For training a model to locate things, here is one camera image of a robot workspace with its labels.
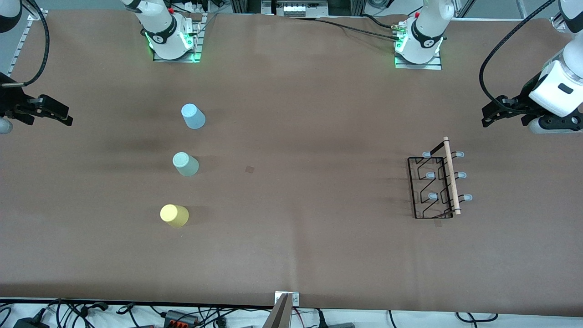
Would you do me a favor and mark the aluminium edge rail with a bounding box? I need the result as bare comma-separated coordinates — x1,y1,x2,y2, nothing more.
7,8,47,78

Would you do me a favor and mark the white socket strip on frame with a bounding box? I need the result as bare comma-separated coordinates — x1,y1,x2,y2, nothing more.
272,0,329,16

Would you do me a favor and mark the brown table cover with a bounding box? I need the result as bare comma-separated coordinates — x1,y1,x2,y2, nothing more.
0,10,583,317

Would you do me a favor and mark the black power adapter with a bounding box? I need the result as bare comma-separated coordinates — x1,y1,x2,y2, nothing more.
13,314,50,328

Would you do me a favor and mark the black looped floor cable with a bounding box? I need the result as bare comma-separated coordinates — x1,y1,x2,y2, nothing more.
455,312,500,324

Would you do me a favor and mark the long black table cable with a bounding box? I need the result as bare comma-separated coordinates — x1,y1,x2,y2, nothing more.
291,16,404,41

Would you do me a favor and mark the black orange connector box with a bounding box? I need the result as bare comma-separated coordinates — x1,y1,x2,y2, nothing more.
163,310,199,328

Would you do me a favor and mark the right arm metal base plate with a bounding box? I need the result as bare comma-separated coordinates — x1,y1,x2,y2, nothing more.
153,13,204,63

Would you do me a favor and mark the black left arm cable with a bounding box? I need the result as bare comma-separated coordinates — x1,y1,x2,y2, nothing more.
479,0,558,104

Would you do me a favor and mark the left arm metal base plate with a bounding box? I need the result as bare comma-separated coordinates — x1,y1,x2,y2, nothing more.
394,51,443,70

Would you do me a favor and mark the light blue plastic cup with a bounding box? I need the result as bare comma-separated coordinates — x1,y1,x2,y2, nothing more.
181,103,206,130

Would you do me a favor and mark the pale green plastic cup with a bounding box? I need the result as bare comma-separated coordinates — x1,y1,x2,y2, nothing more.
172,152,199,177

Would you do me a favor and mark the short black table cable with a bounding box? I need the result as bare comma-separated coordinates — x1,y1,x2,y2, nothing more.
362,13,401,31

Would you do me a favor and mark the black wire cup holder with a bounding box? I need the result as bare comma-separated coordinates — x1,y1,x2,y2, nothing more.
407,136,473,220

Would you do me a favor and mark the grey camera support beam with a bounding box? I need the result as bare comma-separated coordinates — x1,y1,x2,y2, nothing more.
262,293,293,328

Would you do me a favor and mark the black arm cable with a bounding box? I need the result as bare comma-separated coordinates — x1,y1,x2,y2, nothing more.
479,0,558,104
0,0,51,88

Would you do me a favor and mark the yellow plastic cup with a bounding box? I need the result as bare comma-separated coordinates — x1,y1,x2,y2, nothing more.
160,204,189,228

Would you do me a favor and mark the white power strip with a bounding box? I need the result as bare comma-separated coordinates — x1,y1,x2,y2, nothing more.
184,0,215,14

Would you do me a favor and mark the aluminium corner profile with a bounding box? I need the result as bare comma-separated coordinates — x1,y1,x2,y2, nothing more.
549,11,570,33

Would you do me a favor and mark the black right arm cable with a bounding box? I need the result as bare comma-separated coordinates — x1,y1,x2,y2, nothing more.
0,0,51,88

